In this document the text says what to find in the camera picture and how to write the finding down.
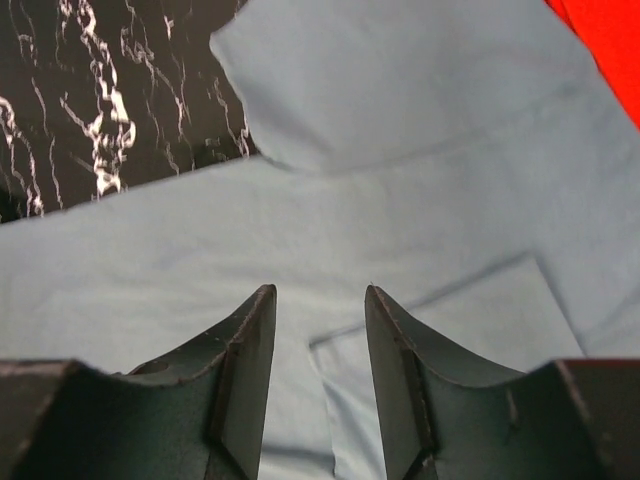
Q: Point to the folded orange t shirt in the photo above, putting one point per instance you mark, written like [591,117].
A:
[610,31]

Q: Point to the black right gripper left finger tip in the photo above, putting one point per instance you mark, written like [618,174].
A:
[196,412]

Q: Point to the grey blue t shirt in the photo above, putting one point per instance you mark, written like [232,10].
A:
[466,156]

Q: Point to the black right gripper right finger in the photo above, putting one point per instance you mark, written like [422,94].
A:
[448,413]

